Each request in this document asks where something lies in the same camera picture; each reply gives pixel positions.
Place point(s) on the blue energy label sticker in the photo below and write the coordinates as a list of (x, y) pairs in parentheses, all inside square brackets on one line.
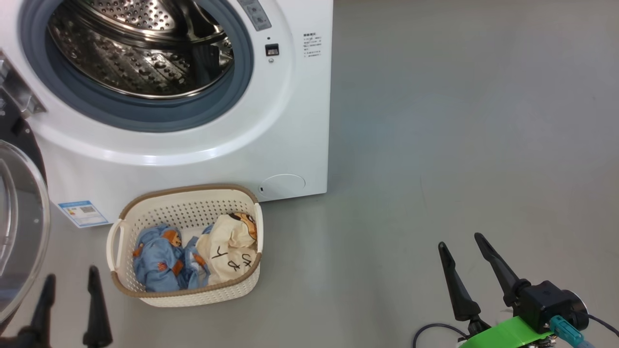
[(82, 213)]

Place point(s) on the grey warning sticker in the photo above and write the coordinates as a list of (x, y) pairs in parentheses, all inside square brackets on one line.
[(256, 14)]

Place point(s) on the black door lock slot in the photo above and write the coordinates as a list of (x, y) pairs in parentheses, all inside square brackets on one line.
[(272, 50)]

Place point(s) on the grey rubber door gasket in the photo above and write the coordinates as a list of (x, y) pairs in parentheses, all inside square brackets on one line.
[(145, 116)]

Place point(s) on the metal door hinge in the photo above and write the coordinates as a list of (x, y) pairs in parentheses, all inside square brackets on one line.
[(19, 94)]

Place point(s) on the printed text label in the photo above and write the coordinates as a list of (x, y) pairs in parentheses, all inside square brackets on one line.
[(312, 44)]

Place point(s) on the white front-load washing machine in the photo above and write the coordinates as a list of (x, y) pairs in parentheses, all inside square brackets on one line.
[(290, 121)]

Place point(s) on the cream perforated laundry basket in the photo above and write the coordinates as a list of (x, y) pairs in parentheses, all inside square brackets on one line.
[(193, 210)]

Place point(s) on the round white filter cover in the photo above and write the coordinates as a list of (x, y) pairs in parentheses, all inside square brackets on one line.
[(283, 185)]

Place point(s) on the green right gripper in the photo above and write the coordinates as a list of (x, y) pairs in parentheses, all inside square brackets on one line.
[(508, 336)]

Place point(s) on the steel washing machine drum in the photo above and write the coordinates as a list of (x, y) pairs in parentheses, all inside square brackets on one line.
[(121, 63)]

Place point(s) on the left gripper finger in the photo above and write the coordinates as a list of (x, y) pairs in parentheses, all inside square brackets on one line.
[(95, 319), (41, 314)]

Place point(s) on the black glass washing machine door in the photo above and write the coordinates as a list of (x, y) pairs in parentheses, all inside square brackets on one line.
[(24, 232)]

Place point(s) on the cream bear face garment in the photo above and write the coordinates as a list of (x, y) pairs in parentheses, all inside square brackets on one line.
[(225, 246)]

